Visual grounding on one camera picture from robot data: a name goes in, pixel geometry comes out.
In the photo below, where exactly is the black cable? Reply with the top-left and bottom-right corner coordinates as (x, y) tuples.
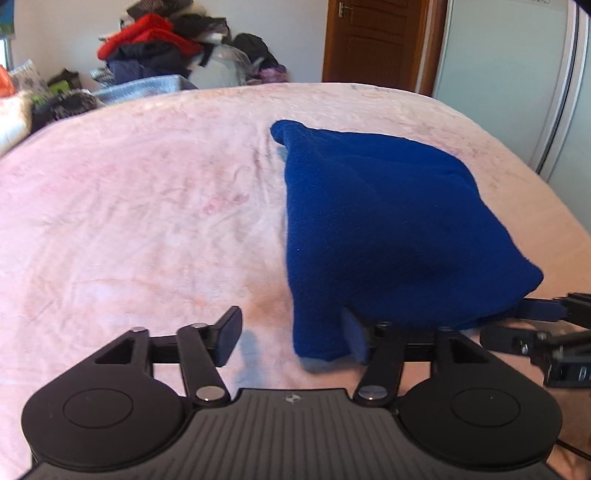
(555, 439), (591, 457)

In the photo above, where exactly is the frosted wardrobe sliding door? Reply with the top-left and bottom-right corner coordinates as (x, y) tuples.
(431, 0), (591, 186)

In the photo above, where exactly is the lotus print roller blind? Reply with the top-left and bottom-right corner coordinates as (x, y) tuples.
(0, 0), (17, 38)

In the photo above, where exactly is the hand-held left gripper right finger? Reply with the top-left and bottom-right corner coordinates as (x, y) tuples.
(341, 307), (488, 408)

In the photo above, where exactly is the light blue quilted blanket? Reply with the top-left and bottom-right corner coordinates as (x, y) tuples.
(91, 74), (200, 107)

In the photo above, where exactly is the dark patterned cloth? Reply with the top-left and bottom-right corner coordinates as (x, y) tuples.
(30, 89), (105, 134)

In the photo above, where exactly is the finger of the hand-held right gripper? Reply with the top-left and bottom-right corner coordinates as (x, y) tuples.
(505, 292), (591, 329)
(479, 325), (591, 357)

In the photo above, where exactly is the pink blanket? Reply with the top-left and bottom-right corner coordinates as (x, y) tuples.
(0, 82), (591, 480)

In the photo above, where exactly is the pile of clothes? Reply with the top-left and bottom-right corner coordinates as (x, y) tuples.
(96, 0), (289, 88)

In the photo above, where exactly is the brown wooden door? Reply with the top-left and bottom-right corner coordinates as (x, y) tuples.
(322, 0), (448, 97)

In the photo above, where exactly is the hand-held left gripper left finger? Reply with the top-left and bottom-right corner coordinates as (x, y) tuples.
(95, 305), (243, 408)

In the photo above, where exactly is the blue knit sweater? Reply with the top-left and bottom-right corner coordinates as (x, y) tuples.
(270, 119), (544, 361)

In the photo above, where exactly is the white puffer jacket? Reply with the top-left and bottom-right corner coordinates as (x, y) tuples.
(0, 90), (36, 158)

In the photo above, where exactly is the green and black bag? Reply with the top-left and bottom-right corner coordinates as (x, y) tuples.
(46, 68), (85, 96)

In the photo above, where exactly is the grey floral pillow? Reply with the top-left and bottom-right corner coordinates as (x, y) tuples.
(9, 59), (49, 94)

